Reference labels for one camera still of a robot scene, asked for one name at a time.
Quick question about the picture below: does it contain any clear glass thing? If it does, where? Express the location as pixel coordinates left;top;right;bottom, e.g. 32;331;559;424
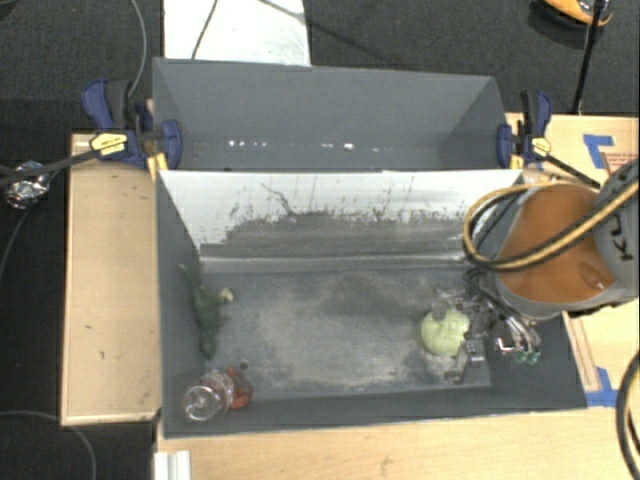
181;367;236;423

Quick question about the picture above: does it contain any green toy dinosaur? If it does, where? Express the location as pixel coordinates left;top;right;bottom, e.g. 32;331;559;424
178;262;235;362

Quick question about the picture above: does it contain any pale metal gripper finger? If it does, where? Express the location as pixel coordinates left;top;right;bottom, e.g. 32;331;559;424
430;301;475;320
445;341;488;385

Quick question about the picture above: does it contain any red plastic thing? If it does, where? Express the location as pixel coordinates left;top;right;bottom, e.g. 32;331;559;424
224;364;255;411

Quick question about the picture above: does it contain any pale green ball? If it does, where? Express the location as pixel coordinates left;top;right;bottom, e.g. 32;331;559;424
419;307;472;357

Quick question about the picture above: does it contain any grey metal bin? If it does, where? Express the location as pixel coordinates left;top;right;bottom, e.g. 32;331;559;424
149;56;589;439

